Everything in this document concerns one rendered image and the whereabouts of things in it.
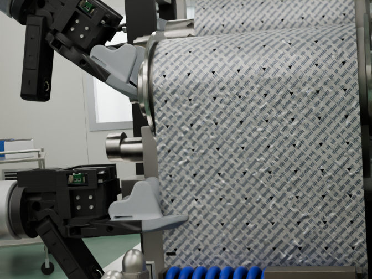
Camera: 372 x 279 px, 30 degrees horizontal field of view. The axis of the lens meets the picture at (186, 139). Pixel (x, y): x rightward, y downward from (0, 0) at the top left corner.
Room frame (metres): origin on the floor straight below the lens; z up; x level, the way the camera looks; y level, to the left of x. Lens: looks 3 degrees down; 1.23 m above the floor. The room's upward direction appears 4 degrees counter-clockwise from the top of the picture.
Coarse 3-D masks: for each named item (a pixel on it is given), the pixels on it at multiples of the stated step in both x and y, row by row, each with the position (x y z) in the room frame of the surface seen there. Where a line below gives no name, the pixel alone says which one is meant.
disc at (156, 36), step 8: (160, 32) 0.88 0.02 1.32; (152, 40) 0.84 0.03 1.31; (160, 40) 0.88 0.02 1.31; (152, 48) 0.84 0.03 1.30; (144, 56) 0.82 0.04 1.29; (152, 56) 0.84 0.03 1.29; (144, 64) 0.82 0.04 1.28; (144, 72) 0.81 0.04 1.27; (144, 80) 0.81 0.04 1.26; (144, 88) 0.81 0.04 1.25; (144, 96) 0.81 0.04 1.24; (152, 104) 0.83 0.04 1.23; (152, 112) 0.83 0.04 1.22; (152, 120) 0.82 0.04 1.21; (152, 128) 0.83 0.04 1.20
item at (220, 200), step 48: (192, 144) 0.81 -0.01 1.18; (240, 144) 0.80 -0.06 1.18; (288, 144) 0.78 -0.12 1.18; (336, 144) 0.77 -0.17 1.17; (192, 192) 0.81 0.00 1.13; (240, 192) 0.80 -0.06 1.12; (288, 192) 0.78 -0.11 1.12; (336, 192) 0.77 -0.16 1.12; (192, 240) 0.81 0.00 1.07; (240, 240) 0.80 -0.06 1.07; (288, 240) 0.78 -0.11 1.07; (336, 240) 0.77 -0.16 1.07
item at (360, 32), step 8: (360, 32) 0.79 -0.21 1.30; (360, 40) 0.78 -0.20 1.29; (360, 48) 0.78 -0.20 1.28; (360, 56) 0.77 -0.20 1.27; (152, 64) 0.84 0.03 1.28; (360, 64) 0.77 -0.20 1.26; (152, 72) 0.83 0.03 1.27; (360, 72) 0.77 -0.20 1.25; (152, 80) 0.83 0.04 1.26; (360, 80) 0.77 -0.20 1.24; (152, 88) 0.83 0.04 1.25; (360, 88) 0.77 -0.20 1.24; (152, 96) 0.83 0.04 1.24; (360, 96) 0.77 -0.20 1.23; (144, 104) 0.83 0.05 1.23; (360, 104) 0.78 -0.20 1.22; (360, 112) 0.79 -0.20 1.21; (360, 120) 0.80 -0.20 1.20
